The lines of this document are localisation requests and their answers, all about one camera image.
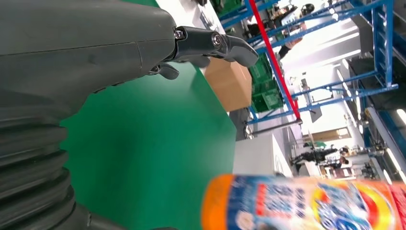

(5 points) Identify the white side table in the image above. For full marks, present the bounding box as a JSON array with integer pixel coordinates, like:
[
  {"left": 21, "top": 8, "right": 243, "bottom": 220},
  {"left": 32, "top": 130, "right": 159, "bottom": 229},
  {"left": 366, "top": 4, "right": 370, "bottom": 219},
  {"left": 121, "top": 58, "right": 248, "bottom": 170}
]
[{"left": 233, "top": 133, "right": 294, "bottom": 178}]

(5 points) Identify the person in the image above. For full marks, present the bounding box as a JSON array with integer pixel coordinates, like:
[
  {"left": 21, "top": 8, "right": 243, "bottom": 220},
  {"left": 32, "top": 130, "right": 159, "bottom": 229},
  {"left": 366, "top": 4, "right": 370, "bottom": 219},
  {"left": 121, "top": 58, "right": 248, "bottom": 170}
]
[{"left": 290, "top": 146, "right": 353, "bottom": 170}]

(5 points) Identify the green table board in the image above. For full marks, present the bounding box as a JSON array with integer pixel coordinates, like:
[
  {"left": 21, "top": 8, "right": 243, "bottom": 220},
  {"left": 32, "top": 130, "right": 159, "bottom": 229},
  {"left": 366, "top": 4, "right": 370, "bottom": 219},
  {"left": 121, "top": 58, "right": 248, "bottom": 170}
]
[{"left": 60, "top": 0, "right": 237, "bottom": 230}]

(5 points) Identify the blue metal rack frame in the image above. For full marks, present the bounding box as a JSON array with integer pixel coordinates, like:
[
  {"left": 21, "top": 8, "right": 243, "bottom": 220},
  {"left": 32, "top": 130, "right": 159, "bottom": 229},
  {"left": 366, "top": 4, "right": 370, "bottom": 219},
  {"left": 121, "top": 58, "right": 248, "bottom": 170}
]
[{"left": 219, "top": 0, "right": 399, "bottom": 125}]

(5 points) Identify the red metal pole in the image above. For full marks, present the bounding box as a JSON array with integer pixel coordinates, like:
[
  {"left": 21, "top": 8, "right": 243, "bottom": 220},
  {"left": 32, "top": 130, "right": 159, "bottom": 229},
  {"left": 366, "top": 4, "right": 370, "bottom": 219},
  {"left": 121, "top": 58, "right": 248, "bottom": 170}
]
[{"left": 248, "top": 0, "right": 301, "bottom": 121}]

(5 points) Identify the orange detergent bottle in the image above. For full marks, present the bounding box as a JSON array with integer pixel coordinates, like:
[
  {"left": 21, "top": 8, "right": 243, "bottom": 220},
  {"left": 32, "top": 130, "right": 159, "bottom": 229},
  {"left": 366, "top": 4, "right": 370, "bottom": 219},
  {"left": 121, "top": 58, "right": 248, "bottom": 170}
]
[{"left": 201, "top": 173, "right": 406, "bottom": 230}]

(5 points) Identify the brown cardboard box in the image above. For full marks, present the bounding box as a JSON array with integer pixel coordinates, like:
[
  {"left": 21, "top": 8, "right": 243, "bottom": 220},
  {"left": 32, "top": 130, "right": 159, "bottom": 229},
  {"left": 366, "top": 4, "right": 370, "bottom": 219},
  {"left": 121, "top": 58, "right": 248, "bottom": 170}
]
[{"left": 204, "top": 57, "right": 253, "bottom": 112}]

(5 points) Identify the green plastic crate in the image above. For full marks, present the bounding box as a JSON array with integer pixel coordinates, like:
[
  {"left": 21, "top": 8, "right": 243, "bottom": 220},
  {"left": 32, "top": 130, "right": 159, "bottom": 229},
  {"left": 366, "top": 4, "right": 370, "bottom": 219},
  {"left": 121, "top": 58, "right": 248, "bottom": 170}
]
[{"left": 248, "top": 53, "right": 284, "bottom": 113}]

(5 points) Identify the grey metal table frame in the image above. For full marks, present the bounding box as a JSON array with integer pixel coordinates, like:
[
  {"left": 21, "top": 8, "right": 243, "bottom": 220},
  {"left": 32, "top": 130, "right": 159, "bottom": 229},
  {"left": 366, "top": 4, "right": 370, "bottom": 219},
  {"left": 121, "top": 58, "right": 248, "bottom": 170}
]
[{"left": 243, "top": 118, "right": 303, "bottom": 140}]

